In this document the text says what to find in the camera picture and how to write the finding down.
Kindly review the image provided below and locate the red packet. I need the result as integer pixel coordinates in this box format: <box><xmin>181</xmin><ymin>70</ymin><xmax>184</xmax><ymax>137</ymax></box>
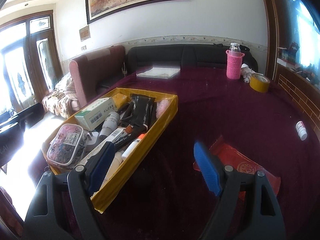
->
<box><xmin>193</xmin><ymin>136</ymin><xmax>281</xmax><ymax>196</ymax></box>

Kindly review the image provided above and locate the blue orange white box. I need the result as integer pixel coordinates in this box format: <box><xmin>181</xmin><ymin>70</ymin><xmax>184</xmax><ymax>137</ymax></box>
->
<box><xmin>78</xmin><ymin>125</ymin><xmax>133</xmax><ymax>165</ymax></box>

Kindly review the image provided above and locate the clear pink pouch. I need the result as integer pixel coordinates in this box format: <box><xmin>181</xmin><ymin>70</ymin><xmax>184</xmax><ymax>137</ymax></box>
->
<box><xmin>46</xmin><ymin>124</ymin><xmax>86</xmax><ymax>169</ymax></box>

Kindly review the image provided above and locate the white orange-cap bottle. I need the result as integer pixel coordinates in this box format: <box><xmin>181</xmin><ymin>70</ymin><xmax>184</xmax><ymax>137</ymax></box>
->
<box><xmin>121</xmin><ymin>134</ymin><xmax>145</xmax><ymax>161</ymax></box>

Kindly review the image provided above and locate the green white medicine box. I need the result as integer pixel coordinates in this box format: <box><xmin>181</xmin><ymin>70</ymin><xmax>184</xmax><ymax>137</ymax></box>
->
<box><xmin>75</xmin><ymin>98</ymin><xmax>117</xmax><ymax>131</ymax></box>

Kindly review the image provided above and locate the white label medicine bottle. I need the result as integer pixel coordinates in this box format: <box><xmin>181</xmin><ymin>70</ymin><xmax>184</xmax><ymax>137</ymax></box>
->
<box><xmin>99</xmin><ymin>112</ymin><xmax>120</xmax><ymax>140</ymax></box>

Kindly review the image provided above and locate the maroon tablecloth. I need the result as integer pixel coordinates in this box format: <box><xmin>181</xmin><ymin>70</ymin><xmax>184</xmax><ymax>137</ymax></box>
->
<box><xmin>97</xmin><ymin>68</ymin><xmax>319</xmax><ymax>239</ymax></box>

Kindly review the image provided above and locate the yellow taped white tray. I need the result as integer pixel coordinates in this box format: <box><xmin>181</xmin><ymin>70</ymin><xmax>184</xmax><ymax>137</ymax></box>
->
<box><xmin>42</xmin><ymin>88</ymin><xmax>178</xmax><ymax>213</ymax></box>

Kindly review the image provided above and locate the black foil sachet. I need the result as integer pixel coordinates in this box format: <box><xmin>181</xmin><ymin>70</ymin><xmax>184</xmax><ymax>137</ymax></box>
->
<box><xmin>119</xmin><ymin>94</ymin><xmax>156</xmax><ymax>131</ymax></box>

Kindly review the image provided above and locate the yellow snack packet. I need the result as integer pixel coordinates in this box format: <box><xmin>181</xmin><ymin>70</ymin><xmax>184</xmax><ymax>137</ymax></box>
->
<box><xmin>112</xmin><ymin>93</ymin><xmax>131</xmax><ymax>110</ymax></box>

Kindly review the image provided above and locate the pink fluffy sponge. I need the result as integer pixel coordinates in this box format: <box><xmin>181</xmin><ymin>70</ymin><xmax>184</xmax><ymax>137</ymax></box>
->
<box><xmin>156</xmin><ymin>99</ymin><xmax>170</xmax><ymax>119</ymax></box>

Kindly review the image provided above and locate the small white pill bottle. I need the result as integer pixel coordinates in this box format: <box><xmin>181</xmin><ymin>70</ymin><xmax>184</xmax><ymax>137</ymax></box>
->
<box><xmin>295</xmin><ymin>121</ymin><xmax>308</xmax><ymax>141</ymax></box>

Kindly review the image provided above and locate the yellow tape roll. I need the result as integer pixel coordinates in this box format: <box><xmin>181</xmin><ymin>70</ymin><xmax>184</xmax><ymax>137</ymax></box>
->
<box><xmin>249</xmin><ymin>73</ymin><xmax>270</xmax><ymax>93</ymax></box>

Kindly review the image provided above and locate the maroon armchair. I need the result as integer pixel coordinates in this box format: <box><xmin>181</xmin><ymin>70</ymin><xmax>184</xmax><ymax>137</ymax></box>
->
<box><xmin>68</xmin><ymin>46</ymin><xmax>125</xmax><ymax>107</ymax></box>

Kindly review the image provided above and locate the white paper booklet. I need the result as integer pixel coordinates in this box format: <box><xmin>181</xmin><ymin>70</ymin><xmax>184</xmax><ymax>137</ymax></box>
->
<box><xmin>136</xmin><ymin>67</ymin><xmax>180</xmax><ymax>79</ymax></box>

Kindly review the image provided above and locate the pink knit sleeve bottle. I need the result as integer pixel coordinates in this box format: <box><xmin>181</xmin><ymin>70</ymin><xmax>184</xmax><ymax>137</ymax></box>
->
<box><xmin>226</xmin><ymin>42</ymin><xmax>245</xmax><ymax>80</ymax></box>

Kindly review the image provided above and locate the black sofa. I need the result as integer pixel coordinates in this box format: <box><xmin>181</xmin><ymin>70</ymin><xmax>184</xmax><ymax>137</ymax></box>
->
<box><xmin>96</xmin><ymin>43</ymin><xmax>259</xmax><ymax>95</ymax></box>

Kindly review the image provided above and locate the wooden glass door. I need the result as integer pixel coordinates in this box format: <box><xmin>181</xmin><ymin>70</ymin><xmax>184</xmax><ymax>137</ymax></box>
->
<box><xmin>1</xmin><ymin>10</ymin><xmax>63</xmax><ymax>112</ymax></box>

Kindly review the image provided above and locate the wooden mirror cabinet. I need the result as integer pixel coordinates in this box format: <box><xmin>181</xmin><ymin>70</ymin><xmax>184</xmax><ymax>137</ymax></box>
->
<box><xmin>264</xmin><ymin>0</ymin><xmax>319</xmax><ymax>135</ymax></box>

